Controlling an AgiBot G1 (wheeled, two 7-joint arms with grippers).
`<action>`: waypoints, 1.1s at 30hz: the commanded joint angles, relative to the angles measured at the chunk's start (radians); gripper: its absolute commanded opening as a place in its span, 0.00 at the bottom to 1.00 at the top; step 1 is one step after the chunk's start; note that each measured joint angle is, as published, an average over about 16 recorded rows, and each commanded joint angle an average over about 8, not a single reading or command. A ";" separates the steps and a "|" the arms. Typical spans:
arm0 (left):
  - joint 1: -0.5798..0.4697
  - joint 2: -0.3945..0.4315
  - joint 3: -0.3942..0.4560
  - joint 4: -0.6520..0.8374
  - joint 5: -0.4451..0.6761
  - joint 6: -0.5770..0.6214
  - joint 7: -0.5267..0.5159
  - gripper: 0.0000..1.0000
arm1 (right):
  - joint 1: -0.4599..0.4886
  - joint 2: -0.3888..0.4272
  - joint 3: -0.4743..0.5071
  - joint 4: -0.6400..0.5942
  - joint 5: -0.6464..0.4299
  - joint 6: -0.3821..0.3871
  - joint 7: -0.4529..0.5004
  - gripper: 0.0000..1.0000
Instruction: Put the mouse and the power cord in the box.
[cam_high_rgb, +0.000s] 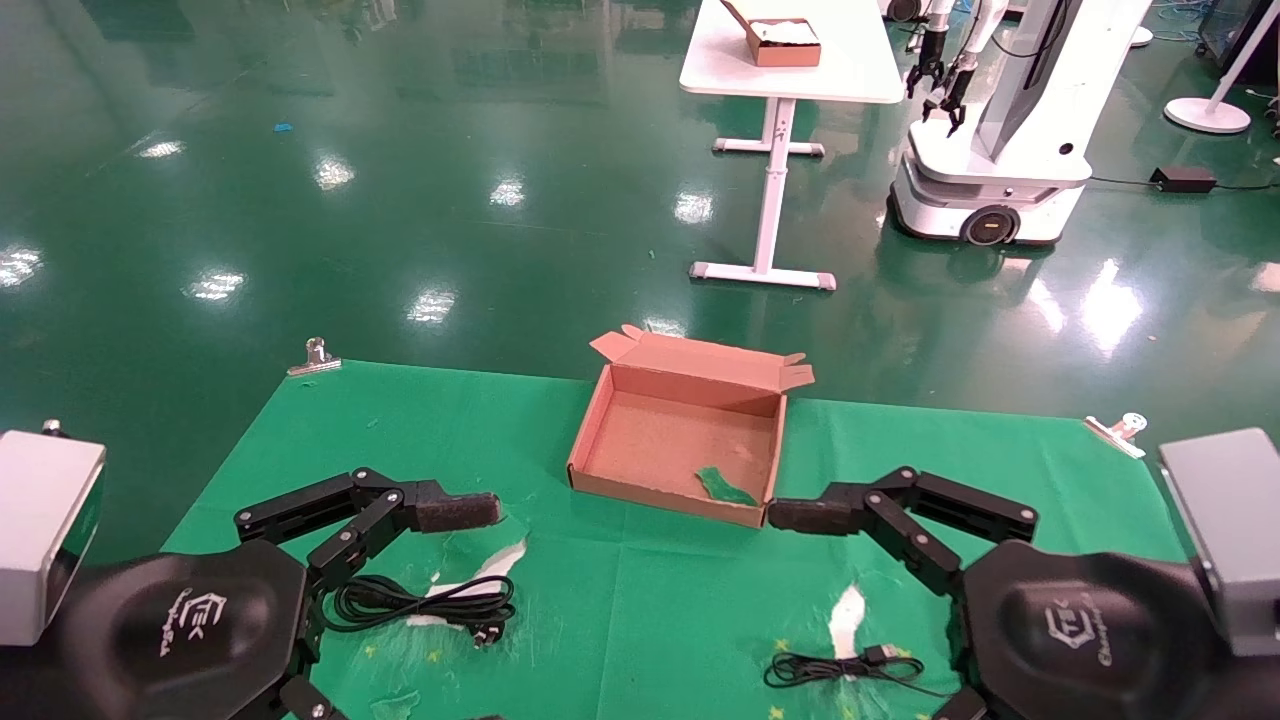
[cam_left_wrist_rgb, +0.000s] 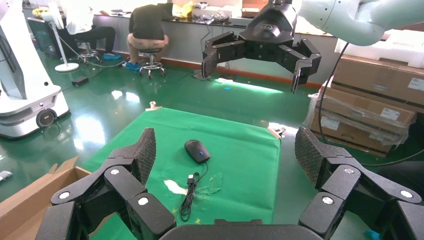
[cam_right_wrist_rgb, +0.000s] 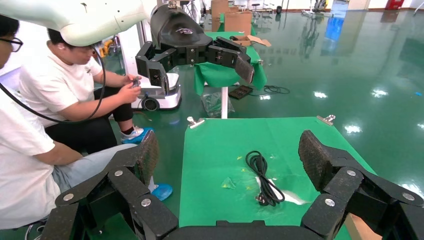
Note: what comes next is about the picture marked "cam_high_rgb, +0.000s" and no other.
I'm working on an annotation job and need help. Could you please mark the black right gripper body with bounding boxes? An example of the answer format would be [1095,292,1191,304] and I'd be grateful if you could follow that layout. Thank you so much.
[950,540,1280,720]

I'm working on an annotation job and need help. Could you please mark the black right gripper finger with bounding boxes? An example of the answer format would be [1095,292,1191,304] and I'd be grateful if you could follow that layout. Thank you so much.
[930,685,991,720]
[768,466,1039,596]

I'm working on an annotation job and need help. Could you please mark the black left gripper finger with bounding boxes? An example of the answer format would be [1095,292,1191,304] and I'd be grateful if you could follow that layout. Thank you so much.
[262,675,349,720]
[234,467,503,591]

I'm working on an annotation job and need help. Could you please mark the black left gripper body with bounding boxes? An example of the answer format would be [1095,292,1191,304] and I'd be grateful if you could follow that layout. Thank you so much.
[0,540,323,720]

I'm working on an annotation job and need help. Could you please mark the black USB cable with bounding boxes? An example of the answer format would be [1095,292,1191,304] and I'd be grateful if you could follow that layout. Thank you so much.
[764,645,953,699]

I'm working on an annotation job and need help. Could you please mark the black power adapter cable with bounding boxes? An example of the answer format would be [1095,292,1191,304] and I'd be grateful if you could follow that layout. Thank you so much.
[322,574,517,648]

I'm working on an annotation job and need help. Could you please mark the open brown cardboard box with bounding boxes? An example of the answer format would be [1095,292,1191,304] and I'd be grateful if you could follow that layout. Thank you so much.
[566,324,816,529]

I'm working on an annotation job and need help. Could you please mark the small filled cardboard box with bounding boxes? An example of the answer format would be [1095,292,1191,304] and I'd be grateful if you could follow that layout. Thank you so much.
[720,0,823,68]

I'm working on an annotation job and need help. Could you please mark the green cloth scrap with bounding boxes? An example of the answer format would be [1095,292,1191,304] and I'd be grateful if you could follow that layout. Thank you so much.
[697,466,758,506]

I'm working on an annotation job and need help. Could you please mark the green table cloth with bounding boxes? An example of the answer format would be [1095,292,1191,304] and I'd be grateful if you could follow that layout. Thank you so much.
[160,360,1191,720]

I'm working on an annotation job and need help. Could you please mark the silver binder clip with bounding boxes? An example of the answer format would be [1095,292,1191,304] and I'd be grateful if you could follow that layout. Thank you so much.
[1084,412,1148,460]
[287,337,342,377]

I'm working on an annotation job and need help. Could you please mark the white wheeled background robot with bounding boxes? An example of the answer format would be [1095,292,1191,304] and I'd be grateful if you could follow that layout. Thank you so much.
[888,0,1153,247]

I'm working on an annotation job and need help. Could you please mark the black floor power brick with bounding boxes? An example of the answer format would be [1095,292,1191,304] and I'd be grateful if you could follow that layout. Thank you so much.
[1150,166,1218,194]

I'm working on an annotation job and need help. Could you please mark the white round-base stand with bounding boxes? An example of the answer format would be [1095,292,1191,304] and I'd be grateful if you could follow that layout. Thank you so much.
[1164,0,1280,135]

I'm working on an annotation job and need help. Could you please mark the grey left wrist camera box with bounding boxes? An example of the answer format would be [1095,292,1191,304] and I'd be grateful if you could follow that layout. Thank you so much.
[0,430,107,647]

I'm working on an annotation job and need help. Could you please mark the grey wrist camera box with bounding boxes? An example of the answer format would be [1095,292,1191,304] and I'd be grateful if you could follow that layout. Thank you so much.
[0,430,107,647]
[1158,428,1280,657]

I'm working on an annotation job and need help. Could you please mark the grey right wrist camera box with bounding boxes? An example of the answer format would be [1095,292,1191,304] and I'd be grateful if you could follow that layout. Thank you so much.
[1158,428,1280,657]

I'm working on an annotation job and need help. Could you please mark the white table with pedestal legs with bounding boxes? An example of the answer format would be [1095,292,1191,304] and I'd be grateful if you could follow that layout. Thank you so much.
[679,0,906,292]

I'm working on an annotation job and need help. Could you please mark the thin black floor cable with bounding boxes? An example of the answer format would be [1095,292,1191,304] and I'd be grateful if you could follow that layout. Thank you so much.
[1088,176,1280,191]

